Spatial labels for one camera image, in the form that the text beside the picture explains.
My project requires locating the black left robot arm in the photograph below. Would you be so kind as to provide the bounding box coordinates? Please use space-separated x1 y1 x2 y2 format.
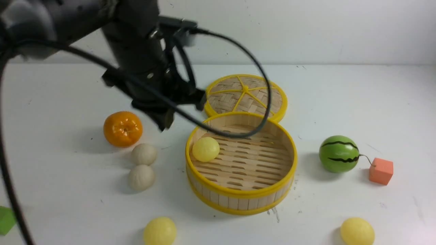
1 0 206 111

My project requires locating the green toy watermelon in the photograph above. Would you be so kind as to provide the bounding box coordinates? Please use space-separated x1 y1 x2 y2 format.
318 135 375 174

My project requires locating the yellow bun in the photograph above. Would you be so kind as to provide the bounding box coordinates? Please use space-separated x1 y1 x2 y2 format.
143 216 177 245
340 217 375 245
192 137 220 162

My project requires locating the woven bamboo steamer lid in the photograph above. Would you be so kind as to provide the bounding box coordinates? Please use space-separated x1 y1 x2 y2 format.
204 74 268 117

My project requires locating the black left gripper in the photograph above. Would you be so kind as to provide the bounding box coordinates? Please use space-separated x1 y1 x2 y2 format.
102 58 206 132

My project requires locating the white bun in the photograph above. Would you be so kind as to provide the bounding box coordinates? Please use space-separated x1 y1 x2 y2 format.
131 143 158 166
128 165 155 191

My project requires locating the orange toy tangerine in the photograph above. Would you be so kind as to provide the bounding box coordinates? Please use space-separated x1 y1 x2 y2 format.
103 111 143 148

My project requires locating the orange foam cube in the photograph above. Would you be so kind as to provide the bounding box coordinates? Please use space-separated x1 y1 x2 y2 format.
369 157 394 185

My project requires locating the green block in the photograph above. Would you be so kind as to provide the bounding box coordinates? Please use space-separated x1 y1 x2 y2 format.
0 206 17 236

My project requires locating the black cable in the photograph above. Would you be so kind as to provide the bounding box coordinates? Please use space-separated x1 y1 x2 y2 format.
0 17 272 245

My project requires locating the bamboo steamer tray yellow rim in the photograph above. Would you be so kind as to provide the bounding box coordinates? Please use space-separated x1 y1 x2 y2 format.
185 120 298 215

